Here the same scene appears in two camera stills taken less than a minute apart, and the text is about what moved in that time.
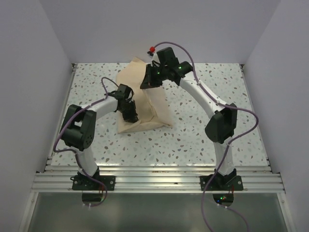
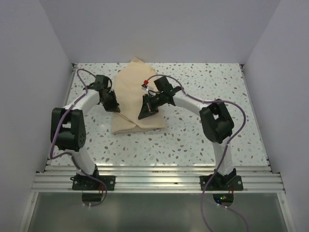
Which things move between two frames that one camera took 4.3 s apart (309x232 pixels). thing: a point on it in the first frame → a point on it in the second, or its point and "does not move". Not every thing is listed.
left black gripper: (133, 117) → (113, 107)
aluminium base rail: (158, 178) does not move
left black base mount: (80, 182) does not move
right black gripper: (148, 82) → (147, 109)
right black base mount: (218, 182) does not move
